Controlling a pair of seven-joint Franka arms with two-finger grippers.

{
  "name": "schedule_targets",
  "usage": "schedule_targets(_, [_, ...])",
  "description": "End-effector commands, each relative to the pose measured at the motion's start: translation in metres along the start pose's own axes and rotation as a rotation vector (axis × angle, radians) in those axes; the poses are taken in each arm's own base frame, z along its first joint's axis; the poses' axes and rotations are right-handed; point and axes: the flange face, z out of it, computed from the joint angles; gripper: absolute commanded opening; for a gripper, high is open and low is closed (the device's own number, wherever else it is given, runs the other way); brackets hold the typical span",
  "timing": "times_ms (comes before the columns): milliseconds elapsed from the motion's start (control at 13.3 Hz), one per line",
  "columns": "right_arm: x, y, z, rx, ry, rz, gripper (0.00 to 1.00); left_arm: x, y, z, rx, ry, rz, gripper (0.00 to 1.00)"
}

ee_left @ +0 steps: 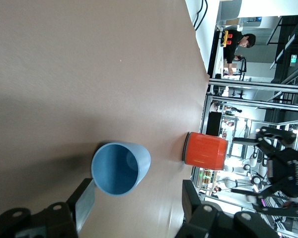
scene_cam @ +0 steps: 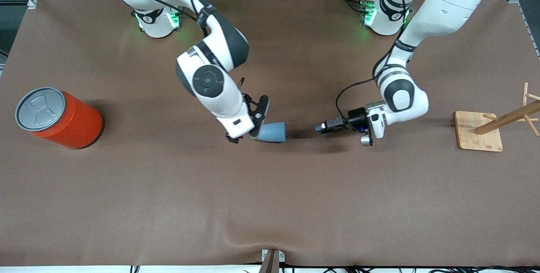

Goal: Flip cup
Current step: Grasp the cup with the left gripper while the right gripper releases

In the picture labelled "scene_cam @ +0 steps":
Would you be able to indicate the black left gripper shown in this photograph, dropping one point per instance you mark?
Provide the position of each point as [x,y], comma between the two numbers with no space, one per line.
[357,118]

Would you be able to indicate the blue plastic cup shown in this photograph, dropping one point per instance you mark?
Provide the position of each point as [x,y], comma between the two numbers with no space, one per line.
[274,132]

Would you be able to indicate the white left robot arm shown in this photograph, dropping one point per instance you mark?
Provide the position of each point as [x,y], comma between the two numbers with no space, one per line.
[447,7]

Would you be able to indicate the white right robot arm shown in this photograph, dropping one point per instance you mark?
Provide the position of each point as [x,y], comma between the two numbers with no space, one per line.
[206,81]

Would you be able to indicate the wooden cup rack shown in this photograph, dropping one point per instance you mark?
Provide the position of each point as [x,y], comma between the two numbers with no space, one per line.
[479,133]

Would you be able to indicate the brown table mat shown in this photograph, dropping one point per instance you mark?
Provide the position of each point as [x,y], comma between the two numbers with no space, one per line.
[270,201]

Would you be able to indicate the orange can with grey lid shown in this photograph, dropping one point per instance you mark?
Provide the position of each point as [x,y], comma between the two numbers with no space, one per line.
[67,123]

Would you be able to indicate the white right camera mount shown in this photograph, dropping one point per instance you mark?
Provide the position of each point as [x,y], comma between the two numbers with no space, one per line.
[230,127]

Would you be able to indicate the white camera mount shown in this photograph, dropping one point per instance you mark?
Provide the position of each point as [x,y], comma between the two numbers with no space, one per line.
[230,127]
[376,125]

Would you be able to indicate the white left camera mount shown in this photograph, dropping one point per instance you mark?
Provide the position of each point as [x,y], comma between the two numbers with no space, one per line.
[376,125]

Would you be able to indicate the grey metal bracket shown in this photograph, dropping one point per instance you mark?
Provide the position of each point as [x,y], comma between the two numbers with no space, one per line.
[282,258]

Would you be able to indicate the brown post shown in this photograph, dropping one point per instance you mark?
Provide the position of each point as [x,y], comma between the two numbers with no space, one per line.
[270,264]

